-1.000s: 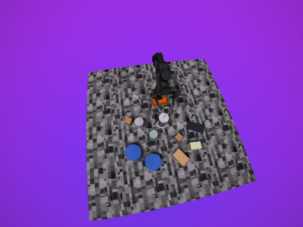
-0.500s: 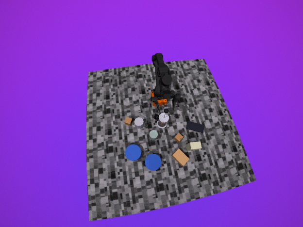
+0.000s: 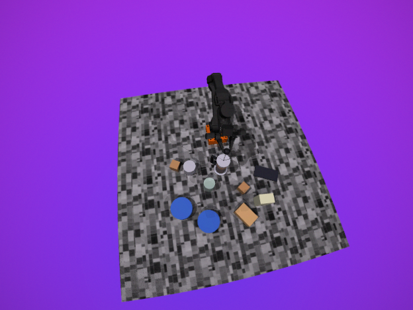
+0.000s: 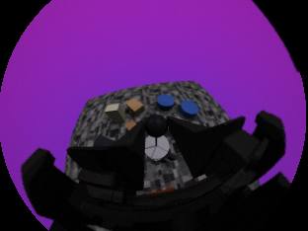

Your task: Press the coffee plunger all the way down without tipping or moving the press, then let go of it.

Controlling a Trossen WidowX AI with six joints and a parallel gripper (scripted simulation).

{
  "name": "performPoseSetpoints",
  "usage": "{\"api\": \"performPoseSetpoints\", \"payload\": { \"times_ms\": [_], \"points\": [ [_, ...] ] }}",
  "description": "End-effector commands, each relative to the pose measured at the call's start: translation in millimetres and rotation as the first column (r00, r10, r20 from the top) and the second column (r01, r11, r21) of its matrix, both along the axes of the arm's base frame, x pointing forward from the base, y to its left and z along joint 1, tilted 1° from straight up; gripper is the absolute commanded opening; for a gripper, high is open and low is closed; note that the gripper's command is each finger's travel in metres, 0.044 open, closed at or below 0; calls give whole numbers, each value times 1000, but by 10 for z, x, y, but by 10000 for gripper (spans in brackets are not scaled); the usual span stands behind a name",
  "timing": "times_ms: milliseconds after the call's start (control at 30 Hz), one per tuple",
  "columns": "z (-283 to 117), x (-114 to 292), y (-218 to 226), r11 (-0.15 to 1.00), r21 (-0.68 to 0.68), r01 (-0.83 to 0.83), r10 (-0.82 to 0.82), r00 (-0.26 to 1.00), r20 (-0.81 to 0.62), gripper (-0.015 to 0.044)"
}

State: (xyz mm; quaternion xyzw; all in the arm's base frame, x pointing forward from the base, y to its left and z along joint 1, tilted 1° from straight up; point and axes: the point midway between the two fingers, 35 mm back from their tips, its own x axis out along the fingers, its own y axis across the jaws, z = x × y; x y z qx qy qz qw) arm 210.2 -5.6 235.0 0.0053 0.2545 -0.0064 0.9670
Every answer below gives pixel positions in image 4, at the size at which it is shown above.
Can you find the brown cube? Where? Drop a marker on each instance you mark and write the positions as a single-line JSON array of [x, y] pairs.
[[129, 125]]

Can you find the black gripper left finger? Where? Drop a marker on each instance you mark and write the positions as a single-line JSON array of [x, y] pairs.
[[125, 156]]

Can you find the brown rectangular block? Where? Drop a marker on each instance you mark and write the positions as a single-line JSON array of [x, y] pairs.
[[135, 107]]

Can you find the glass french press with black handle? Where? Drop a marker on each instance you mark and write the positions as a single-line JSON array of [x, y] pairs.
[[156, 144]]

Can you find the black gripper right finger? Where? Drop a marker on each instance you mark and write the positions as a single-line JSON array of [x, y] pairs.
[[198, 143]]

